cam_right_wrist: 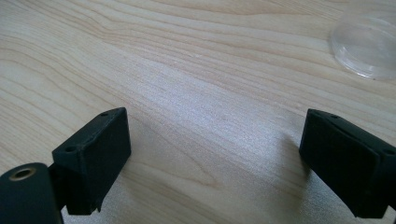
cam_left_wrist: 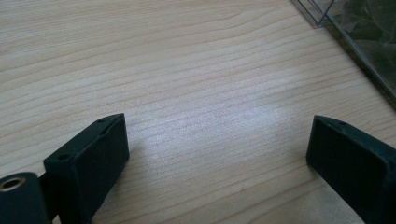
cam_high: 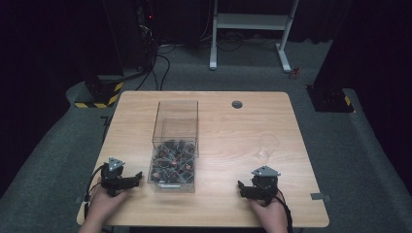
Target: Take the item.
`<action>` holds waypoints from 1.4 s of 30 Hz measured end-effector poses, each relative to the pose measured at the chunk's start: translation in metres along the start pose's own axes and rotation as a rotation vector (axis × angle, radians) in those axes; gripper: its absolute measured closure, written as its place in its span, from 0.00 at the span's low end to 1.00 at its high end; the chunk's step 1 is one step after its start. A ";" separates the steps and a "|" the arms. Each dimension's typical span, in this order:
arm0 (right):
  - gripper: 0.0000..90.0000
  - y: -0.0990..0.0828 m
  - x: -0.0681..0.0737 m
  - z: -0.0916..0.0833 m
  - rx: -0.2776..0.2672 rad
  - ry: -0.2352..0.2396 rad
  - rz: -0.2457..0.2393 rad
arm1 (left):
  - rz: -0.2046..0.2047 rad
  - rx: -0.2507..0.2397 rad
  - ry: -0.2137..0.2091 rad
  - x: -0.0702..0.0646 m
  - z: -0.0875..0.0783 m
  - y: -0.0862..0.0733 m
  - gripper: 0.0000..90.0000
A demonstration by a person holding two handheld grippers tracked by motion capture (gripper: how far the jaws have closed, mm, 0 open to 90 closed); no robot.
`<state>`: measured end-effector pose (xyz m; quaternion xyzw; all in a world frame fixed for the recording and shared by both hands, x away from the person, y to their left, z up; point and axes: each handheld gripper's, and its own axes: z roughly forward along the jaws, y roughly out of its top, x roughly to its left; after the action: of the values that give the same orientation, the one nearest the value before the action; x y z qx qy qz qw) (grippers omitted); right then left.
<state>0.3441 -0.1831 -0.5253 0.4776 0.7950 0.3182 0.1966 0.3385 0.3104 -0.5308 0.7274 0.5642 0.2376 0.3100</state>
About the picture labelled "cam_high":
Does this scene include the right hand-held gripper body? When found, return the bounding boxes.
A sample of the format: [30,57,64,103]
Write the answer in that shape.
[250,165,282,207]

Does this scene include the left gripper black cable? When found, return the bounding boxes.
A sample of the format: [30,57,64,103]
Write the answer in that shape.
[84,163,106,218]

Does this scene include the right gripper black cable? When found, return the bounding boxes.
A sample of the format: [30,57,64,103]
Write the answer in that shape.
[275,187,294,233]

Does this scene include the pile of dark tea bags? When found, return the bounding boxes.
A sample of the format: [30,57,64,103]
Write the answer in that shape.
[151,139,196,184]

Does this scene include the clear glass cup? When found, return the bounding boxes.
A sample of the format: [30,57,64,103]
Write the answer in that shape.
[255,133,280,163]

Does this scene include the person's right hand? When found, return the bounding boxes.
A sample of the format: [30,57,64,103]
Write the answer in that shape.
[248,195,290,233]

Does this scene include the clear plastic box with lid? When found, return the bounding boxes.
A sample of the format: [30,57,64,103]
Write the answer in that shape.
[147,99,200,194]

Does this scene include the dark equipment rack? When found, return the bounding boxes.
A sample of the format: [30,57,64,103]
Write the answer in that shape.
[129,0,163,71]

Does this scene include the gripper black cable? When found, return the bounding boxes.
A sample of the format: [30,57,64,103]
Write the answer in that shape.
[84,163,106,218]
[275,187,294,233]

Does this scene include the black yellow striped stand base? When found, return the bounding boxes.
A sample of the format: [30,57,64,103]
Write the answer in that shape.
[74,75,124,110]

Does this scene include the person's left hand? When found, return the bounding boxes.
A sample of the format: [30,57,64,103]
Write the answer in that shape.
[85,185,130,229]

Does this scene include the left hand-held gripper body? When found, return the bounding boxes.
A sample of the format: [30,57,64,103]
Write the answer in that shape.
[99,156,130,197]

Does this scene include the white metal stand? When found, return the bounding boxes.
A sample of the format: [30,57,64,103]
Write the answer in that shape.
[209,0,299,74]

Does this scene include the black floor cables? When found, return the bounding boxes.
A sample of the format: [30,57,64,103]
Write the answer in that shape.
[122,38,178,92]

